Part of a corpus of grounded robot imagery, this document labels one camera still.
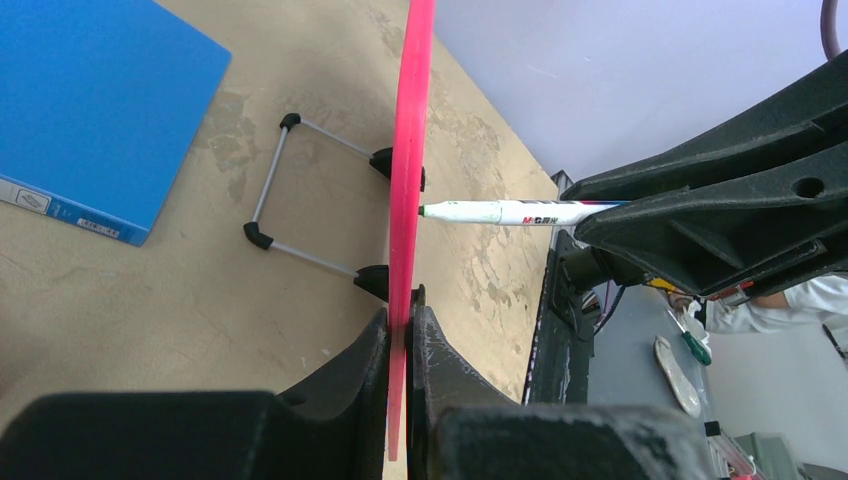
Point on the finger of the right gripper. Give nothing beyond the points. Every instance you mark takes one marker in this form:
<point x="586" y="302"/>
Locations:
<point x="806" y="118"/>
<point x="773" y="228"/>

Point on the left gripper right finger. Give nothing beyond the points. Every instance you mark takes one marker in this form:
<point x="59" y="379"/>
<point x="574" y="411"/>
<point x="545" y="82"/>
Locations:
<point x="459" y="426"/>

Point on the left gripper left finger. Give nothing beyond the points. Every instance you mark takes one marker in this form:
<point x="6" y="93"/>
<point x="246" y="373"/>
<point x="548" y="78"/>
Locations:
<point x="330" y="425"/>

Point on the white green marker pen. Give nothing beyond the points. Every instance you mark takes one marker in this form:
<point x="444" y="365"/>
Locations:
<point x="516" y="212"/>

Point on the pink framed whiteboard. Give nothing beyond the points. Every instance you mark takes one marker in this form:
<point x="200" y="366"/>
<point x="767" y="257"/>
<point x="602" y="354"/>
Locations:
<point x="405" y="188"/>

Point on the black whiteboard stand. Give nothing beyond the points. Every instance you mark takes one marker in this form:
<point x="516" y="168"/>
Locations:
<point x="324" y="201"/>

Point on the person in white shirt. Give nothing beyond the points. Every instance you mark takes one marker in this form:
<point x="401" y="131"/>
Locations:
<point x="821" y="301"/>

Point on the blue folder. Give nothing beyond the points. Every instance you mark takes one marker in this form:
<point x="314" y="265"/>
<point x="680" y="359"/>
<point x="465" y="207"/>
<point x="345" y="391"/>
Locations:
<point x="100" y="103"/>

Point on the aluminium base frame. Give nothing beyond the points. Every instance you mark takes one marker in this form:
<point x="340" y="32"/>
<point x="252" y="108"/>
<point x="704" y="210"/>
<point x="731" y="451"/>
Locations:
<point x="562" y="341"/>

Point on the green handled screwdriver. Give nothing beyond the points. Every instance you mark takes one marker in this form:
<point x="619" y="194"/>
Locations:
<point x="694" y="335"/>

